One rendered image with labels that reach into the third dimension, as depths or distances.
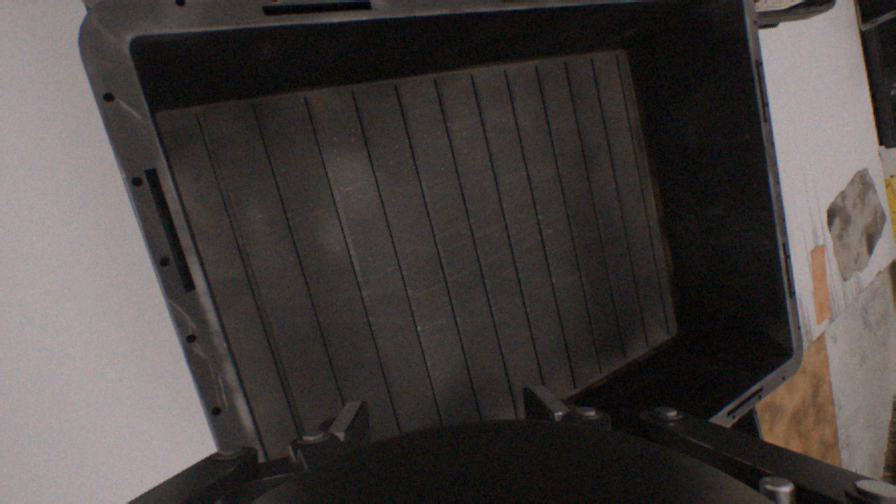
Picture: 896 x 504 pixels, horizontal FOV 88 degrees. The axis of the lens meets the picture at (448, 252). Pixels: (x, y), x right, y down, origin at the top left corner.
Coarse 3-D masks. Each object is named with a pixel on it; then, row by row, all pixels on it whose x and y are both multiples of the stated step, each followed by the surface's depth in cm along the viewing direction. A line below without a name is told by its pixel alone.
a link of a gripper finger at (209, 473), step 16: (224, 448) 11; (240, 448) 11; (256, 448) 11; (208, 464) 11; (224, 464) 10; (240, 464) 10; (256, 464) 11; (176, 480) 10; (192, 480) 10; (208, 480) 10; (224, 480) 10; (240, 480) 10; (144, 496) 9; (160, 496) 9; (176, 496) 9; (192, 496) 9; (208, 496) 9
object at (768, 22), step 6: (810, 12) 58; (816, 12) 58; (822, 12) 59; (762, 18) 53; (768, 18) 53; (774, 18) 54; (780, 18) 55; (786, 18) 57; (792, 18) 58; (798, 18) 59; (804, 18) 60; (762, 24) 56; (768, 24) 63; (774, 24) 62
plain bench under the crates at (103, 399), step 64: (0, 0) 31; (64, 0) 33; (0, 64) 32; (64, 64) 33; (768, 64) 75; (832, 64) 84; (0, 128) 32; (64, 128) 33; (832, 128) 85; (0, 192) 32; (64, 192) 33; (832, 192) 85; (0, 256) 32; (64, 256) 33; (128, 256) 35; (832, 256) 85; (0, 320) 32; (64, 320) 33; (128, 320) 35; (832, 320) 86; (0, 384) 32; (64, 384) 33; (128, 384) 35; (192, 384) 37; (0, 448) 32; (64, 448) 33; (128, 448) 35; (192, 448) 37
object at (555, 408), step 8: (528, 392) 15; (536, 392) 15; (544, 392) 15; (528, 400) 16; (536, 400) 14; (544, 400) 14; (552, 400) 14; (528, 408) 16; (536, 408) 14; (544, 408) 13; (552, 408) 13; (560, 408) 13; (528, 416) 16; (536, 416) 14; (544, 416) 13; (552, 416) 13; (560, 416) 13
